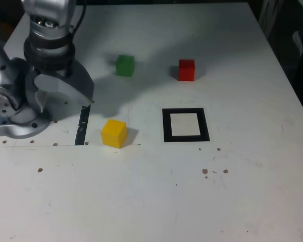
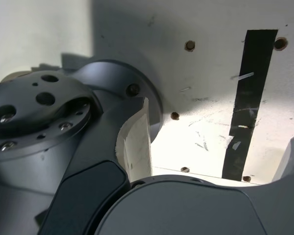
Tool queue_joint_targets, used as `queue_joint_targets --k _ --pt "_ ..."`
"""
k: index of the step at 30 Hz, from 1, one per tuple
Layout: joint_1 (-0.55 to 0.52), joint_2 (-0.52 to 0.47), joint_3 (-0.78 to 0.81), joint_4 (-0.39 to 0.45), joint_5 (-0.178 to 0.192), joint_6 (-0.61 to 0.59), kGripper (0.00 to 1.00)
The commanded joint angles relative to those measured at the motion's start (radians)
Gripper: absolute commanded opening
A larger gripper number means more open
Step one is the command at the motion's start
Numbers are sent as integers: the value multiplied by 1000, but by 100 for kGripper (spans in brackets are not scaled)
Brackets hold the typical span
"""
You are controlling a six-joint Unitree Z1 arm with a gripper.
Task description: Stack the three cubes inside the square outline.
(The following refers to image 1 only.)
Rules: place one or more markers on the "black tape strip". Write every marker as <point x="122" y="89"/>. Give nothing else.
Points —
<point x="82" y="126"/>

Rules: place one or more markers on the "black tape square outline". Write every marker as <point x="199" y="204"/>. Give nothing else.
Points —
<point x="166" y="126"/>

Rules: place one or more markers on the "red cube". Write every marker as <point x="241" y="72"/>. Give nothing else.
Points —
<point x="186" y="71"/>

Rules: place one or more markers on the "green cube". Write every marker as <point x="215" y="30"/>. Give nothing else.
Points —
<point x="125" y="66"/>

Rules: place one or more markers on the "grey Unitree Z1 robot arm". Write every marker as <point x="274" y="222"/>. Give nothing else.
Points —
<point x="2" y="80"/>

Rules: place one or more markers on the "pale ribbed background object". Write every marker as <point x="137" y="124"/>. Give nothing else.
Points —
<point x="270" y="15"/>

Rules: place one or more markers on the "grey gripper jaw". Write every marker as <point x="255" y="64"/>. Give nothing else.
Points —
<point x="73" y="85"/>
<point x="30" y="88"/>

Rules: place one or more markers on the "yellow cube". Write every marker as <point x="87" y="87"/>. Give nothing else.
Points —
<point x="113" y="133"/>

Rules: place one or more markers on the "white background object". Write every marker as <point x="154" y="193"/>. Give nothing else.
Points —
<point x="297" y="41"/>

